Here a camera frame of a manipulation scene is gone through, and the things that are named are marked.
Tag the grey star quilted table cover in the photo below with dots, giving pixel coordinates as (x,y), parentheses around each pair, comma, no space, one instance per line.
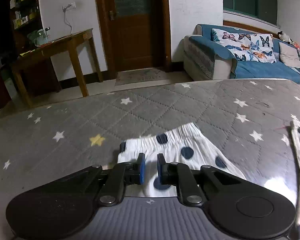
(248,120)

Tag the glass pitcher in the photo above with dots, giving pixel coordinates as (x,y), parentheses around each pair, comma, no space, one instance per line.
(39,37)

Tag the blue corner sofa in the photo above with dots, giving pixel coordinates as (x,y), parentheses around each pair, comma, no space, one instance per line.
(217,52)

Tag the beige throw pillow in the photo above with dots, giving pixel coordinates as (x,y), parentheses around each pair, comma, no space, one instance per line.
(289,56)

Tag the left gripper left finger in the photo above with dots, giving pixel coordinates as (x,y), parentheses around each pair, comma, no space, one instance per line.
(120,176)

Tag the dark wooden shelf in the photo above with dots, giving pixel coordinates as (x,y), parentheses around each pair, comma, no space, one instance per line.
(18,19)

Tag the white navy polka-dot garment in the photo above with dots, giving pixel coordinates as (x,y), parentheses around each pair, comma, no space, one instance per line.
(185,144)

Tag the grey door mat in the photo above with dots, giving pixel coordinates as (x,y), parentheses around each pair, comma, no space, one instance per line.
(140,75)

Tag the panda plush toy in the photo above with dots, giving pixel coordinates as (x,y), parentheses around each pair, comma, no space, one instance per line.
(284,37)

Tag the brown wooden door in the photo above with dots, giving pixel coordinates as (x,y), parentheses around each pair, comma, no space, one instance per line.
(136,34)

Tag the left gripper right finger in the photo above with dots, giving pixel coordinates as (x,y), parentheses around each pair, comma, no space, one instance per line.
(180,176)

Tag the butterfly print cushion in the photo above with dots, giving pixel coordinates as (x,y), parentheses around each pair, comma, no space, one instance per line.
(246,47)

